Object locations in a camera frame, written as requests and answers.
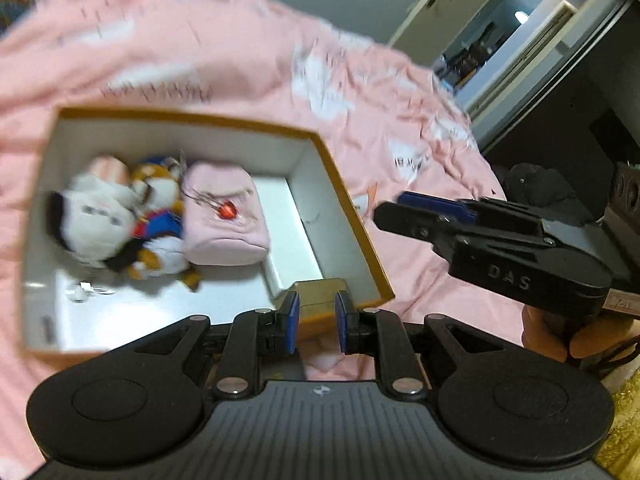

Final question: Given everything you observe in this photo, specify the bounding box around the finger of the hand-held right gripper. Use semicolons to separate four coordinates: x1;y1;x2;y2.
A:
397;191;546;233
374;201;541;261

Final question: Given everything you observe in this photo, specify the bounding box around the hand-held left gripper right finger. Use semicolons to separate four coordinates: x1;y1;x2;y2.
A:
335;289;506;395

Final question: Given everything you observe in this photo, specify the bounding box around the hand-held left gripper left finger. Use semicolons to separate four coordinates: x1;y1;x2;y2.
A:
135;290;301;397

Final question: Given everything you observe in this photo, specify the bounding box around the pink fabric pouch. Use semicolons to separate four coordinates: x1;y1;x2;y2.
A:
181;161;271;266

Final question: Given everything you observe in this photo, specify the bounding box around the orange cardboard box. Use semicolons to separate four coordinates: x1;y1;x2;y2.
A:
20;105;396;368

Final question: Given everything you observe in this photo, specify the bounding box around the person's right hand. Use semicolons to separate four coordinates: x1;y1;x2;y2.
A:
522;305;640;372

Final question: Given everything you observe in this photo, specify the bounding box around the black jacket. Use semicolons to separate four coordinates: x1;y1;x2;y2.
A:
492;162;608;228

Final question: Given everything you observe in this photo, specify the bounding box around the tiger plush toy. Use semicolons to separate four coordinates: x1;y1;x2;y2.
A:
125;155;201;292

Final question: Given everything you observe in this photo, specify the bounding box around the yellow cloth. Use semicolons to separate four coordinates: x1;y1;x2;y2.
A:
592;360;640;480

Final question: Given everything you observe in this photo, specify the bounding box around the white door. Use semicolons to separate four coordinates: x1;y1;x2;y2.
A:
387;0;493;68

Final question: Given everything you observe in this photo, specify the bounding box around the white plush toy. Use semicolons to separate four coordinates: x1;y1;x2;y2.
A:
47;155;143;273

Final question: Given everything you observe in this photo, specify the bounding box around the pink printed blanket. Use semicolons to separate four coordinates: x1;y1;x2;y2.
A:
0;0;546;471

